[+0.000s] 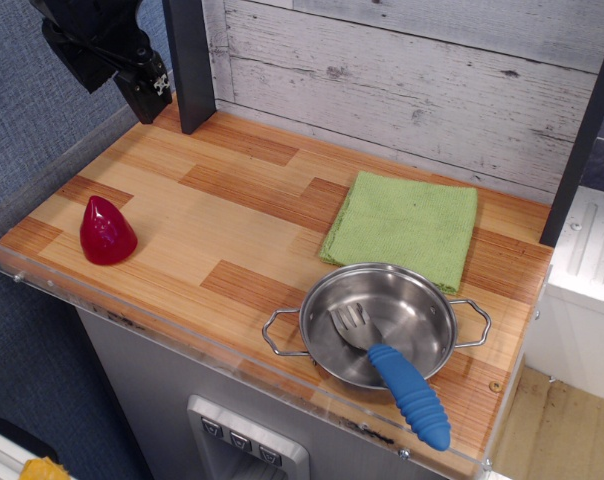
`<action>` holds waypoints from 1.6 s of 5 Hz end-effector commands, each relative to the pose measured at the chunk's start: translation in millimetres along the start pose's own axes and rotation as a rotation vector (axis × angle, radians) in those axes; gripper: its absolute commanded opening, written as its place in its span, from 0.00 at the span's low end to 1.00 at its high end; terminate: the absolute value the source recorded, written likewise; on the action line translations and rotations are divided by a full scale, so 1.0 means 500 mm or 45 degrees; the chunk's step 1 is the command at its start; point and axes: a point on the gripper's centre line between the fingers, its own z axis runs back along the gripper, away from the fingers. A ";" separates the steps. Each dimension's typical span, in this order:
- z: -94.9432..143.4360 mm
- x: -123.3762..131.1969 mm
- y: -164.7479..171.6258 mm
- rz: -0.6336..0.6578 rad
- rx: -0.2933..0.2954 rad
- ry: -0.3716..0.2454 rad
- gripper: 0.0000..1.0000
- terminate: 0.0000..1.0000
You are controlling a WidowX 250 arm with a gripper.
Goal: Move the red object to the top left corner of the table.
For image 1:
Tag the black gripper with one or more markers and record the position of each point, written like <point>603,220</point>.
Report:
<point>94,39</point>

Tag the red toy strawberry food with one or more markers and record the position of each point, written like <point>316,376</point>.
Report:
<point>106,237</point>

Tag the grey toy cabinet front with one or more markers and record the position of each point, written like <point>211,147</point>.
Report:
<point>153,384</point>

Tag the green folded cloth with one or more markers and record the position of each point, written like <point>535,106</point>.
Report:
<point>424,227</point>

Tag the stainless steel pot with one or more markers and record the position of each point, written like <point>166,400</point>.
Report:
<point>411,313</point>

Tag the silver dispenser button panel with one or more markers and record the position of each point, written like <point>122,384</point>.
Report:
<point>234,447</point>

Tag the yellow object bottom left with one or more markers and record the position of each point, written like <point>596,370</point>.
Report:
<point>43,469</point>

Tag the clear acrylic table guard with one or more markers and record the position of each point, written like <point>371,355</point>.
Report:
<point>229,221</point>

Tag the white toy sink counter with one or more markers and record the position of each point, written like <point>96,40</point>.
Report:
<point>565,339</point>

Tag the dark grey left post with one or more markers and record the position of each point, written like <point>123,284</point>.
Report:
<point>188,43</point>

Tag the dark grey post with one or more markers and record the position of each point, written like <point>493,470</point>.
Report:
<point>576,165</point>
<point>188,43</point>

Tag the blue handled metal fork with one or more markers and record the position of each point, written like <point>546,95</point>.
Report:
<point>417,402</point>

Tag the dark grey right post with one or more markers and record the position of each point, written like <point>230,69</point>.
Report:
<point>576,165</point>

